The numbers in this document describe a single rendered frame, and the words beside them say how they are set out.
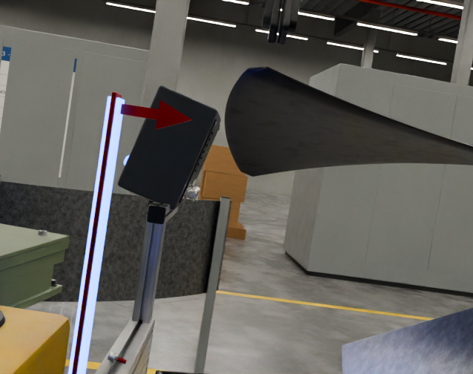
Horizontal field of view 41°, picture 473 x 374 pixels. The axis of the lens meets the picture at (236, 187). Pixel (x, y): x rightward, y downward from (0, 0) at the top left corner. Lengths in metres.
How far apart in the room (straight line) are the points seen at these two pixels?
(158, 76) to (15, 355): 4.58
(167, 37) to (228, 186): 4.10
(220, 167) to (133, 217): 6.26
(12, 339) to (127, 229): 2.10
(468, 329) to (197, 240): 2.13
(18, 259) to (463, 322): 0.50
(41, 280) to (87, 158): 5.70
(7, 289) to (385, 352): 0.44
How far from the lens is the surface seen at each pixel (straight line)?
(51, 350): 0.28
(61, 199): 2.25
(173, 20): 4.86
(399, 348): 0.55
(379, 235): 6.89
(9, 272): 0.78
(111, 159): 0.51
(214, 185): 8.60
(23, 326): 0.29
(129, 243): 2.38
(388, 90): 6.87
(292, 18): 0.56
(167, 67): 4.81
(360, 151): 0.56
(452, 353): 0.53
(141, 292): 1.06
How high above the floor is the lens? 1.16
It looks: 3 degrees down
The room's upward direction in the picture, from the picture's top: 9 degrees clockwise
